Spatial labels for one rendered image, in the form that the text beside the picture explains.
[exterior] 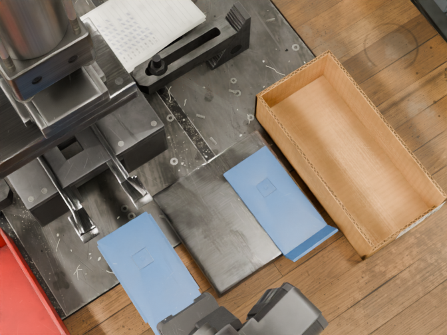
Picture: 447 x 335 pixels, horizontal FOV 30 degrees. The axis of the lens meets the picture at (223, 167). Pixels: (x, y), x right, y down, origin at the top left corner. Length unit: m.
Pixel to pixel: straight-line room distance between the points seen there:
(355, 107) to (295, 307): 0.44
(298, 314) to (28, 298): 0.44
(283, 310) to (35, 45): 0.33
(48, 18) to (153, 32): 0.42
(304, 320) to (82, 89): 0.33
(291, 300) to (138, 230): 0.30
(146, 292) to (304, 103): 0.36
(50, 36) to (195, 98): 0.43
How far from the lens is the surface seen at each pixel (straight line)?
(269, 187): 1.10
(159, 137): 1.09
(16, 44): 0.77
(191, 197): 1.10
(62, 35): 0.80
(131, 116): 1.08
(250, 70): 1.19
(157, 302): 1.00
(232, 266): 1.08
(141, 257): 1.01
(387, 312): 1.11
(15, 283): 1.12
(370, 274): 1.11
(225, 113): 1.16
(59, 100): 0.88
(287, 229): 1.09
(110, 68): 0.93
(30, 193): 1.06
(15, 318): 1.11
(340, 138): 1.16
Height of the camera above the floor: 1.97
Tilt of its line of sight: 70 degrees down
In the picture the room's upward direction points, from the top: straight up
